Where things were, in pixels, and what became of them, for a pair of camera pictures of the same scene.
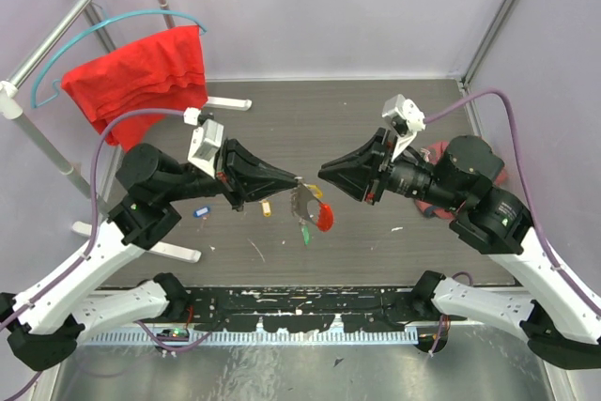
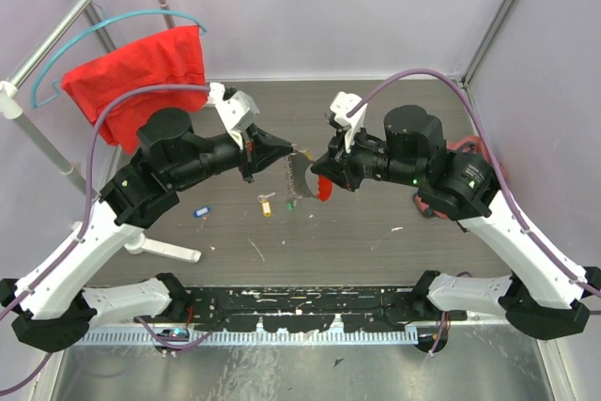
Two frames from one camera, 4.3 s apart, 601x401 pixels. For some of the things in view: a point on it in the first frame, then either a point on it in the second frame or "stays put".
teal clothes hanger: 56,52 stays put
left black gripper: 243,177 to 260,149
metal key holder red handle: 306,205 to 298,163
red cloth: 163,71 stays put
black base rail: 300,309 stays put
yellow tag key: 267,209 stays put
